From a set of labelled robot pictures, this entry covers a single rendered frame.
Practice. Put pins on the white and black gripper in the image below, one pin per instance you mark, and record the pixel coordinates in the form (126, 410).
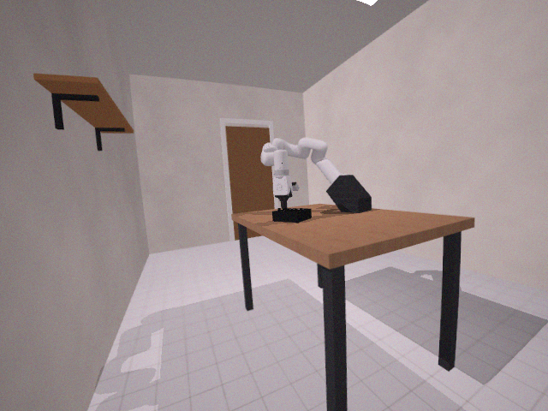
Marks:
(282, 189)

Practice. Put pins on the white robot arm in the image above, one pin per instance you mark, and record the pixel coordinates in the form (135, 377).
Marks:
(277, 156)

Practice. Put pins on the black lighting desk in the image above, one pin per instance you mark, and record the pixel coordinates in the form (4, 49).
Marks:
(293, 215)

